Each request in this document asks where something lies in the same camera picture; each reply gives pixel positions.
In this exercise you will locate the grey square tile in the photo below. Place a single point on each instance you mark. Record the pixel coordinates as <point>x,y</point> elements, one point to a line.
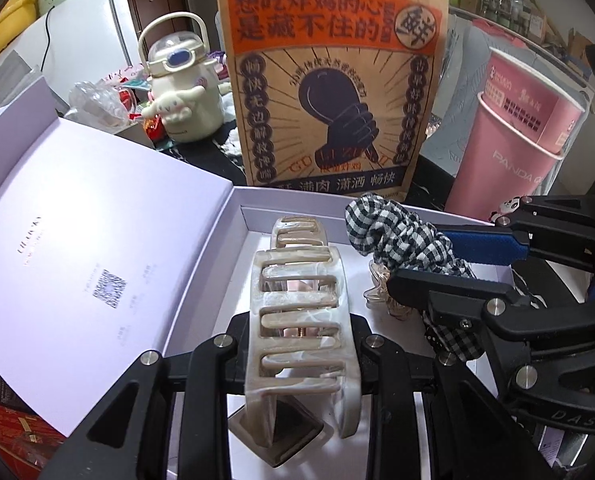
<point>297,430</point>

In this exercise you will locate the white gift box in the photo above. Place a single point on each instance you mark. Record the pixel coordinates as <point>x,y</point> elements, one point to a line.
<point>102,200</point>

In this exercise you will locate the transparent hair clip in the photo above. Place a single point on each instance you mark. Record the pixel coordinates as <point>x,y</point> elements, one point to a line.
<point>377,285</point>

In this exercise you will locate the red tin box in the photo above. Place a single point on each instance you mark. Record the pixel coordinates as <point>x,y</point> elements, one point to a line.
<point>2,420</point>

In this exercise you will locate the cream marbled hair claw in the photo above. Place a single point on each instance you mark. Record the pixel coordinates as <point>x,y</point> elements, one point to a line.
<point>347,300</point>

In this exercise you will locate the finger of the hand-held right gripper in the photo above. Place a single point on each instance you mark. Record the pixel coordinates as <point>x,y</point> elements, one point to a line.
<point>482,249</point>
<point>427,290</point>

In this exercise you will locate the black polka dot scrunchie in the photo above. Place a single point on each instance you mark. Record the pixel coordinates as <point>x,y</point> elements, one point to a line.
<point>431,335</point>

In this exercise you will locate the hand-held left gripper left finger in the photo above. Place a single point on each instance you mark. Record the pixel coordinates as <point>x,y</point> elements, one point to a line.
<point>235,355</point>

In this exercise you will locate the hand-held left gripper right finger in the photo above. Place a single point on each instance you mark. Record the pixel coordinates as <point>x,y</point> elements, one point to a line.
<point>367,360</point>

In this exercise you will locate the white refrigerator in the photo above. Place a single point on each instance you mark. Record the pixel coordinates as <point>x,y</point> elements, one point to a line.
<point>87,25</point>

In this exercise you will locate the black white gingham scrunchie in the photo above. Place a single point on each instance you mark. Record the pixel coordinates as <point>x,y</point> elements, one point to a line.
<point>377,230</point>

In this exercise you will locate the shelf of bottles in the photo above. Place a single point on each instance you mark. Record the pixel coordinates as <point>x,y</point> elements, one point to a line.
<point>502,5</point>

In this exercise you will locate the kraft paper bag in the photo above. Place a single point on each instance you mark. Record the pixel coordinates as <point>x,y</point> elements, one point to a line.
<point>327,35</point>

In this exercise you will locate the clear plastic bag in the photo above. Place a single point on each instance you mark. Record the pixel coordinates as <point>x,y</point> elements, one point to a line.
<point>102,105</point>

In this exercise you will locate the cream cartoon dog kettle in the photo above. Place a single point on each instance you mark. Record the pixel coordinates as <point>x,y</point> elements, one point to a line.
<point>192,100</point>

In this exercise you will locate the pink paper cup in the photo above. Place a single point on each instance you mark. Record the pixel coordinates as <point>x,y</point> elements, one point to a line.
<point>487,160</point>
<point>517,95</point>

